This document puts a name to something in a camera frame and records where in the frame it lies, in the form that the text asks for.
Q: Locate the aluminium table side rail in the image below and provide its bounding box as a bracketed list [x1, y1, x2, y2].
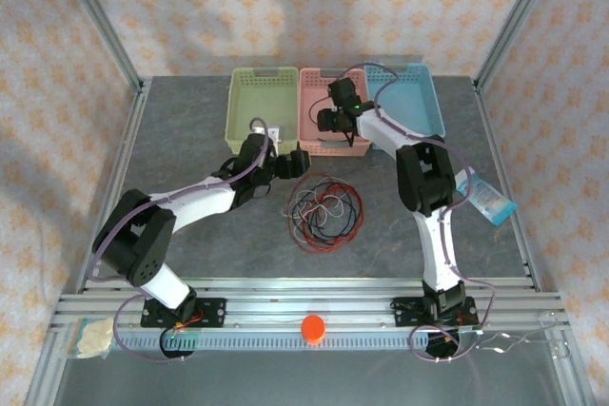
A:
[473, 77, 599, 406]
[26, 77, 153, 406]

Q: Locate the aluminium mounting rail beam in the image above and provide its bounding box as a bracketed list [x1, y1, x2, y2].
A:
[51, 276, 572, 334]

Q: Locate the black cable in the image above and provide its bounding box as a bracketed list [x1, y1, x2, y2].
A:
[294, 184, 358, 242]
[292, 182, 361, 243]
[290, 182, 361, 243]
[290, 182, 358, 241]

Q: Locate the blue plastic basket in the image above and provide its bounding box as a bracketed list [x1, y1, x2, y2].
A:
[363, 62, 447, 150]

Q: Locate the green plastic basket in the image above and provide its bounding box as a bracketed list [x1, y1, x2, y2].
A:
[224, 67, 301, 156]

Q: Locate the grey slotted cable duct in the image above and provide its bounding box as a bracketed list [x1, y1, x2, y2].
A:
[113, 331, 461, 353]

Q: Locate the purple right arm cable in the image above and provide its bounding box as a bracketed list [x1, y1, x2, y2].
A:
[351, 62, 496, 365]

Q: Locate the aluminium frame post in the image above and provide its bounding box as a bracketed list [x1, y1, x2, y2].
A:
[473, 0, 570, 91]
[49, 0, 147, 91]

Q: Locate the pink plastic basket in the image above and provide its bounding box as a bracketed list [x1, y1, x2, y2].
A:
[295, 67, 373, 158]

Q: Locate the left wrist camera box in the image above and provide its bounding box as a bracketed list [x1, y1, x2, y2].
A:
[249, 123, 283, 150]

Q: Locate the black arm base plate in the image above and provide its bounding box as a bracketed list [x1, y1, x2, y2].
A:
[140, 298, 227, 330]
[389, 296, 480, 329]

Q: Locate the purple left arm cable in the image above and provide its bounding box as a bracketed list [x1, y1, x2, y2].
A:
[88, 116, 280, 365]

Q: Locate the white cable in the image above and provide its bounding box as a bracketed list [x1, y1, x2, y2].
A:
[284, 182, 348, 236]
[283, 180, 348, 243]

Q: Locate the red cable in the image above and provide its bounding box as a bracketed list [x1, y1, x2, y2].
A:
[289, 175, 366, 255]
[292, 175, 365, 253]
[292, 177, 365, 255]

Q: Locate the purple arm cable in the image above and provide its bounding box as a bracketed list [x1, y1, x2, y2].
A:
[88, 116, 280, 365]
[351, 62, 496, 365]

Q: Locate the orange round button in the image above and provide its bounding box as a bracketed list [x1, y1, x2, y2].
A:
[300, 314, 327, 345]

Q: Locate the thin silver wire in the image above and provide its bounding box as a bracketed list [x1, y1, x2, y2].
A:
[475, 313, 575, 360]

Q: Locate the blue white wipes packet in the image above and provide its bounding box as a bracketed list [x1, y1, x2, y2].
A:
[455, 166, 519, 227]

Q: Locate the small beige bag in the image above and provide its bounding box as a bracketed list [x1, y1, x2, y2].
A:
[66, 319, 115, 359]

